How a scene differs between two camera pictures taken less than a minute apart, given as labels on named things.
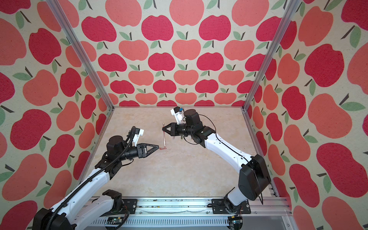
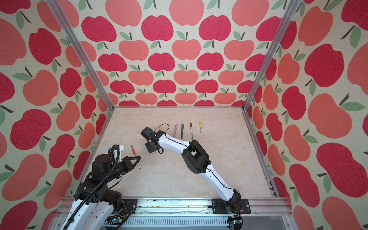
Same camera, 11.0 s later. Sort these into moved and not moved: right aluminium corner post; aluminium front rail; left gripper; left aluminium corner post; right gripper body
Moved: left gripper; right gripper body
Not moved: aluminium front rail; left aluminium corner post; right aluminium corner post
